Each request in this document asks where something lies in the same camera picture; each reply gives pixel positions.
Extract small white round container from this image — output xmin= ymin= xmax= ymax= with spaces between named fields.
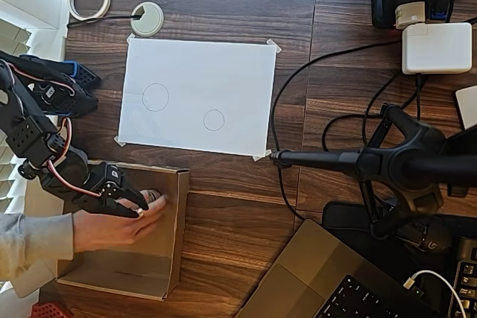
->
xmin=140 ymin=188 xmax=165 ymax=204

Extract white paper sheet with circles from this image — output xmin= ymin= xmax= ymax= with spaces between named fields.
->
xmin=118 ymin=36 xmax=277 ymax=158

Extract red white servo wire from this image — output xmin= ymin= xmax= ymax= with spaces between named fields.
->
xmin=6 ymin=63 xmax=104 ymax=199

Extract thin black cable through grommet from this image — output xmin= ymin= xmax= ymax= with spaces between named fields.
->
xmin=66 ymin=11 xmax=145 ymax=29

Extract black keyboard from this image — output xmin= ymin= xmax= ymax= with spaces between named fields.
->
xmin=449 ymin=235 xmax=477 ymax=318

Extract black mouse pad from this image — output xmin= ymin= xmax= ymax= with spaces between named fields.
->
xmin=321 ymin=200 xmax=477 ymax=318

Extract long black cable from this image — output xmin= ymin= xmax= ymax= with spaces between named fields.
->
xmin=269 ymin=37 xmax=405 ymax=223

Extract blue plug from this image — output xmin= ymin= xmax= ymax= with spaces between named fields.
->
xmin=427 ymin=0 xmax=449 ymax=22

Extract black computer mouse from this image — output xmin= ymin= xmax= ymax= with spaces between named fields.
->
xmin=408 ymin=220 xmax=455 ymax=252

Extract forearm in grey sleeve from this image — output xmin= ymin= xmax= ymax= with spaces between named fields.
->
xmin=0 ymin=212 xmax=75 ymax=282

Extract open brown cardboard box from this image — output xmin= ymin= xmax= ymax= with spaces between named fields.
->
xmin=6 ymin=161 xmax=191 ymax=302

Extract small beige plug adapter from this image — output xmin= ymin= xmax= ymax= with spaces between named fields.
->
xmin=394 ymin=1 xmax=428 ymax=31

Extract person's hand with ring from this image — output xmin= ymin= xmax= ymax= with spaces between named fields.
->
xmin=72 ymin=196 xmax=167 ymax=254

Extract grey laptop with black keys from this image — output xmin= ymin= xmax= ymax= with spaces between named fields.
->
xmin=234 ymin=219 xmax=443 ymax=318

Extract black camera tripod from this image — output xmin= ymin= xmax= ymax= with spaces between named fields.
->
xmin=268 ymin=104 xmax=477 ymax=241

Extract white USB cable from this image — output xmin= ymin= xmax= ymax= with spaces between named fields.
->
xmin=405 ymin=269 xmax=469 ymax=318

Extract red leader robot arm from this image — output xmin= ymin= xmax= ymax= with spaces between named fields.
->
xmin=29 ymin=300 xmax=74 ymax=318

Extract cream vertical window blinds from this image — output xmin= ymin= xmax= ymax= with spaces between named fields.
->
xmin=0 ymin=16 xmax=34 ymax=214

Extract white flat device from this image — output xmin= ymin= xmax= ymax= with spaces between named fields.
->
xmin=454 ymin=85 xmax=477 ymax=131

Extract round beige desk grommet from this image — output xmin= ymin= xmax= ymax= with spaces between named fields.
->
xmin=130 ymin=2 xmax=165 ymax=37

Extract white square power adapter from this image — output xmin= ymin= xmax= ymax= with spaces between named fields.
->
xmin=401 ymin=22 xmax=473 ymax=75

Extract black adapter cable loop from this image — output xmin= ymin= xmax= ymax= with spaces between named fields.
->
xmin=321 ymin=71 xmax=425 ymax=155

